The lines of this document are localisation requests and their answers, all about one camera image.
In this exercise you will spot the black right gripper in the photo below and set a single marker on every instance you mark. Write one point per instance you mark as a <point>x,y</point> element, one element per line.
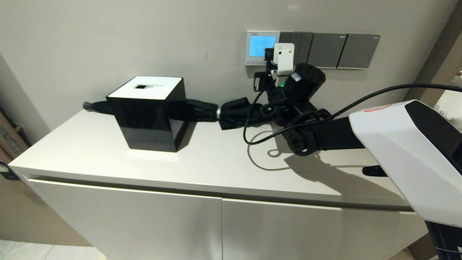
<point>277,86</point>

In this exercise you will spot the white wall thermostat panel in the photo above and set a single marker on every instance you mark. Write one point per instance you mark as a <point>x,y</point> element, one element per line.
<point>256,45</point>

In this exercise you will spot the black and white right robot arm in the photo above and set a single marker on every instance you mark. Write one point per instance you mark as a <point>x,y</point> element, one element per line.
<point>400,151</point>

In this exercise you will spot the black folded umbrella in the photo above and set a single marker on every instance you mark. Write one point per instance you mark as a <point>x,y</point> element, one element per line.
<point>231,113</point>

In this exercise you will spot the white sideboard cabinet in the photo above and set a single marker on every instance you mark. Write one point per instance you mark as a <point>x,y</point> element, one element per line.
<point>202,162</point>

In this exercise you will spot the black tissue box white lid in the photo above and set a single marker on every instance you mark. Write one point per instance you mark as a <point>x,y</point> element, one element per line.
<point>148,119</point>

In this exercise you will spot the white cabinet door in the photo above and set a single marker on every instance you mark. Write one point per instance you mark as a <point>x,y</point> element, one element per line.
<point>306,234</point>
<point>137,224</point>

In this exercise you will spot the white bed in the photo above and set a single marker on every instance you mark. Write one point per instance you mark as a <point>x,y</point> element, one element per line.
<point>451,108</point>

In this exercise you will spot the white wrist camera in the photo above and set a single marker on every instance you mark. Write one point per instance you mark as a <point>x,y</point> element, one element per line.
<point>284,57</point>

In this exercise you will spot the grey triple rocker wall switch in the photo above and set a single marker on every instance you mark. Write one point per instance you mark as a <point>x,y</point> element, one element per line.
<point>302,41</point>

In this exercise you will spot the grey single wall switch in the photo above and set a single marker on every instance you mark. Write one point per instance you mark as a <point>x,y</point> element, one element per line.
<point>328,50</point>
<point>359,51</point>

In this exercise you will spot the brown wooden door frame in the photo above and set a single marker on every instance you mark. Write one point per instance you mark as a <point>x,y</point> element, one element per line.
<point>444,47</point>

